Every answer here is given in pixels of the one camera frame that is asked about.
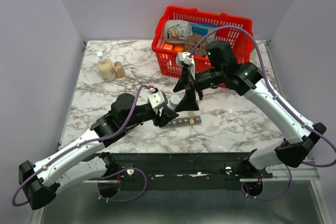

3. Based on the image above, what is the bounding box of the black table front rail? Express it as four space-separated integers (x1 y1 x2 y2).
83 152 263 192

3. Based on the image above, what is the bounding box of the purple cable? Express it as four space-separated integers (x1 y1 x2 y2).
12 84 155 207
188 26 336 201

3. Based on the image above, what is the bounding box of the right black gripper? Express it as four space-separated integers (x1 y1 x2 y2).
173 66 225 112

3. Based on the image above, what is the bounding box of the silver snack pouch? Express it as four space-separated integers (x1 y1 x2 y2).
164 20 193 44

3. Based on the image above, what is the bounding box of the white pill bottle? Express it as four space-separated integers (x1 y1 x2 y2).
166 94 181 111

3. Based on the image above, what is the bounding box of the red plastic shopping basket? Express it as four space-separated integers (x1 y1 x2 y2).
152 6 253 78

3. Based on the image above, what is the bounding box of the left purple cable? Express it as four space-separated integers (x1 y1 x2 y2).
12 84 155 207

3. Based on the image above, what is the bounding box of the small amber bottle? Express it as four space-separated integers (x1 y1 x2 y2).
113 61 125 78

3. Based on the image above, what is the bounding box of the yellow liquid bottle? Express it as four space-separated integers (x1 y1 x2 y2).
97 52 116 82

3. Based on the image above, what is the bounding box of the orange fruit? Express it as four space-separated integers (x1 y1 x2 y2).
173 45 184 52

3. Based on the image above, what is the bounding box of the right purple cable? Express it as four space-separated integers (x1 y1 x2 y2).
188 26 336 201

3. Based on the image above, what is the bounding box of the brown round paper package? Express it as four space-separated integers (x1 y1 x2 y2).
184 34 207 57

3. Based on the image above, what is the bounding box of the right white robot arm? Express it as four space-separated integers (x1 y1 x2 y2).
173 40 326 178

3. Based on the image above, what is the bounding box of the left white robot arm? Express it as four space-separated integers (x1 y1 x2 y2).
18 88 181 210

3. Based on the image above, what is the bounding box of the blue packet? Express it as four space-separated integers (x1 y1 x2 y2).
190 22 218 36

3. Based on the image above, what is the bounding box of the grey weekly pill organizer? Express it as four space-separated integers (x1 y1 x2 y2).
164 115 202 128

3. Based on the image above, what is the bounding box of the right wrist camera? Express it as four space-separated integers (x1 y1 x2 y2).
176 52 195 78

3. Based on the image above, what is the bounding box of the orange small box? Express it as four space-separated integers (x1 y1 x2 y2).
163 43 174 50

